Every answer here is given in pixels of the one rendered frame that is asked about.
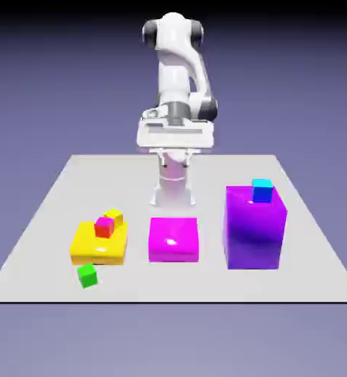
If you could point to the small red cube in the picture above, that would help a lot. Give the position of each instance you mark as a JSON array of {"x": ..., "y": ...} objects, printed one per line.
[{"x": 104, "y": 228}]

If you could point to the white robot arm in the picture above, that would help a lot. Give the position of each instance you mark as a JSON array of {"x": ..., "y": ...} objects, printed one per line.
[{"x": 173, "y": 59}]

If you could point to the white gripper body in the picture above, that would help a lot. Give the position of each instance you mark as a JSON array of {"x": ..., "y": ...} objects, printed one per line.
[{"x": 175, "y": 137}]

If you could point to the small blue cube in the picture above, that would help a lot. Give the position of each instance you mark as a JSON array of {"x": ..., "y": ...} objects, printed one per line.
[{"x": 262, "y": 191}]

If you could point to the small yellow cube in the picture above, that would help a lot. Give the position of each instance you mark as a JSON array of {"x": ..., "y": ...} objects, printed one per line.
[{"x": 117, "y": 216}]

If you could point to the large purple box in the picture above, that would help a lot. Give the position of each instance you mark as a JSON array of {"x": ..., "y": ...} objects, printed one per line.
[{"x": 254, "y": 232}]

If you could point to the large yellow box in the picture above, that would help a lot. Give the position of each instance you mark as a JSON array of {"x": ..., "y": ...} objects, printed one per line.
[{"x": 99, "y": 244}]

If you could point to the large magenta box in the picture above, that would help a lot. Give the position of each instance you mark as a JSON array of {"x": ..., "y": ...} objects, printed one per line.
[{"x": 173, "y": 240}]

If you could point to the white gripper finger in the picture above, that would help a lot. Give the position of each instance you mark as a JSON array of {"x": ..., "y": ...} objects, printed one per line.
[
  {"x": 163, "y": 160},
  {"x": 186, "y": 159}
]

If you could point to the small green cube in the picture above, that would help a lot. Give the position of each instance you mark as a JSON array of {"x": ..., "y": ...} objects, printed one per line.
[{"x": 87, "y": 276}]

